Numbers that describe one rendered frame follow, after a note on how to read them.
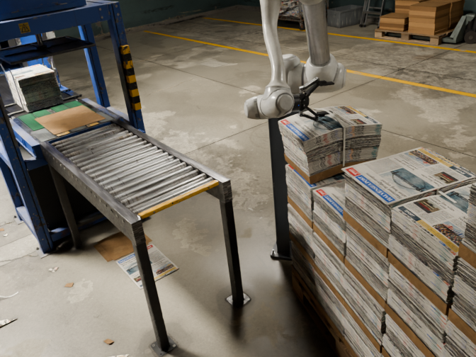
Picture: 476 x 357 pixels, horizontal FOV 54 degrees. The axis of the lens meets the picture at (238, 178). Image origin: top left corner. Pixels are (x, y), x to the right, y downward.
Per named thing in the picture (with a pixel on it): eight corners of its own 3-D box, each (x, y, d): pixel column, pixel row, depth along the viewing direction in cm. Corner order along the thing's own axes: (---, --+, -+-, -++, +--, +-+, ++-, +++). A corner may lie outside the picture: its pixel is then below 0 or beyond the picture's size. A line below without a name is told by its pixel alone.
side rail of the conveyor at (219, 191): (233, 199, 238) (231, 178, 233) (224, 203, 236) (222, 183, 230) (121, 133, 335) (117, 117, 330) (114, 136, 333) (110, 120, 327)
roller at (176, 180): (196, 167, 249) (198, 176, 250) (115, 201, 225) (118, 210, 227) (201, 168, 245) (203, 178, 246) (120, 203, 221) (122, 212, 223)
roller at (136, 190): (190, 164, 254) (193, 173, 255) (110, 197, 230) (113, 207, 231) (194, 164, 250) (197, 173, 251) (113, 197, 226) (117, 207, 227)
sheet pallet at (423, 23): (466, 35, 766) (471, -2, 740) (437, 45, 725) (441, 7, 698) (402, 28, 853) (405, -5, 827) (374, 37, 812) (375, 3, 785)
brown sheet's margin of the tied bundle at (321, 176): (312, 149, 241) (311, 142, 239) (341, 173, 216) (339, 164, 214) (285, 160, 238) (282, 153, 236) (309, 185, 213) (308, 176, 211)
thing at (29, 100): (64, 102, 376) (55, 70, 364) (27, 112, 361) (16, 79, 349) (49, 93, 404) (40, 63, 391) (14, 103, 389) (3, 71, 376)
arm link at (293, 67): (276, 90, 268) (274, 52, 258) (308, 90, 262) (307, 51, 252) (269, 99, 255) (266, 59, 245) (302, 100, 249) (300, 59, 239)
